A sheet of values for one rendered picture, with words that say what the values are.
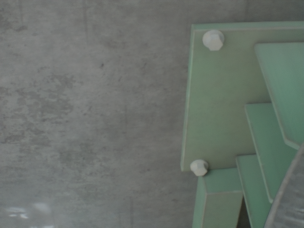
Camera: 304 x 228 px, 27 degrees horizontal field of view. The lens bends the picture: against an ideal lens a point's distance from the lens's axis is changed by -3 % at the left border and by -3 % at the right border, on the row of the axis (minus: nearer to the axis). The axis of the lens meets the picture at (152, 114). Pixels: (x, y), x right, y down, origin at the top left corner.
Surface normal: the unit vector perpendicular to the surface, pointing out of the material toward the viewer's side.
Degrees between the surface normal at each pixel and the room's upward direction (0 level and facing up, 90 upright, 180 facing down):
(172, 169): 0
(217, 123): 0
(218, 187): 90
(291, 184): 91
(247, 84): 0
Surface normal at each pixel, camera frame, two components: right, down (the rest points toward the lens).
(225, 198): 0.11, 0.71
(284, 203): -0.01, -0.71
